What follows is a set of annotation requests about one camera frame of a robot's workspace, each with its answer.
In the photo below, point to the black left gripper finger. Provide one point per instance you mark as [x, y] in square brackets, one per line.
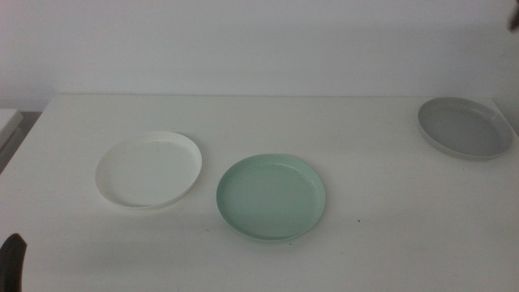
[11, 263]

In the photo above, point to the green shallow bowl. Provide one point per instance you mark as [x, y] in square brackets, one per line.
[269, 198]

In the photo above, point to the white shallow bowl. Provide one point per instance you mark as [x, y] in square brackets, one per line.
[148, 172]

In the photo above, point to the white side table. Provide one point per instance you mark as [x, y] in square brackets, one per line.
[7, 119]

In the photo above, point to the gray shallow bowl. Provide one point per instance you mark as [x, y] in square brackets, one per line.
[465, 129]

